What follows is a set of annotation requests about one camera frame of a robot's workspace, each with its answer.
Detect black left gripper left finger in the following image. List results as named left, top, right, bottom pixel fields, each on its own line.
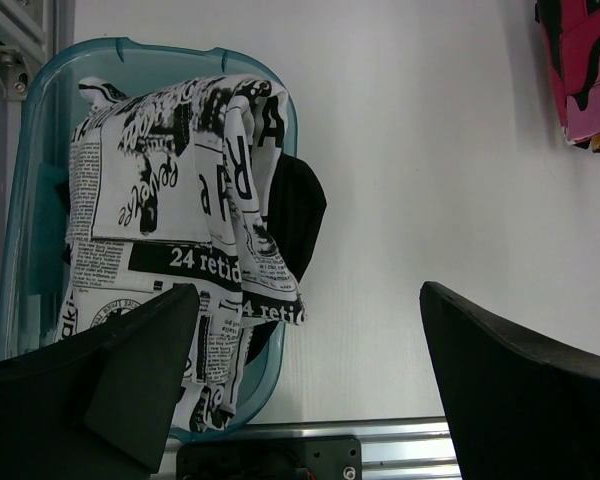
left=0, top=285, right=199, bottom=479

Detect pink black patterned trousers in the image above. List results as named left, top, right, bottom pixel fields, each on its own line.
left=535, top=1, right=600, bottom=154

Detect black white newspaper print trousers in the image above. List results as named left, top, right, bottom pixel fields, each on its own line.
left=58, top=75, right=305, bottom=433

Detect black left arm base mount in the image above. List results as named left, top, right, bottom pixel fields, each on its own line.
left=176, top=436, right=363, bottom=480

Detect aluminium front rail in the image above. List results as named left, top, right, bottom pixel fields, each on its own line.
left=158, top=416, right=464, bottom=480

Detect aluminium corner bracket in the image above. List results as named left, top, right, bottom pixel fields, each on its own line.
left=0, top=45, right=42, bottom=102

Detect teal plastic basket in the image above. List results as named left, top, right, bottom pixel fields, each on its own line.
left=0, top=38, right=297, bottom=442

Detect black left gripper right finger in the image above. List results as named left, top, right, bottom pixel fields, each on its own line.
left=419, top=282, right=600, bottom=479

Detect black garment in basket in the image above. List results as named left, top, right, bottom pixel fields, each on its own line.
left=244, top=152, right=329, bottom=366

